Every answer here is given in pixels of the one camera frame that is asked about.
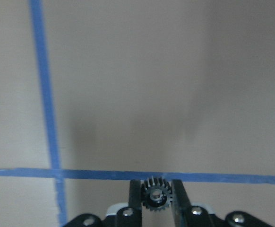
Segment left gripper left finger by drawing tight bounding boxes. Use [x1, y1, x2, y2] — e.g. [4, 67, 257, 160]
[65, 180, 142, 227]

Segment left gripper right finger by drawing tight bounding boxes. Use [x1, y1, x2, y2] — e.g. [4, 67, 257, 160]
[172, 179, 270, 227]

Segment black bearing gear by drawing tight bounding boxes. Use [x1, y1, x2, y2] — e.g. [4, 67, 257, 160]
[141, 176, 173, 212]

